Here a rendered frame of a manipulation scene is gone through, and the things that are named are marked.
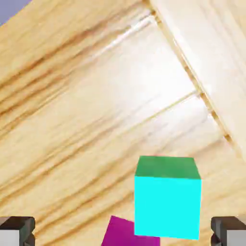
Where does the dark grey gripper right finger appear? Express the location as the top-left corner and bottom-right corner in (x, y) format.
(210, 216), (246, 246)

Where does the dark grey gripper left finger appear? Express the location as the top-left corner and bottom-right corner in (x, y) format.
(0, 216), (36, 246)

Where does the small cyan cube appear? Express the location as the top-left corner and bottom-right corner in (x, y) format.
(134, 155), (202, 241)

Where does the small magenta cube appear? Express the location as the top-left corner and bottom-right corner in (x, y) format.
(101, 215), (160, 246)

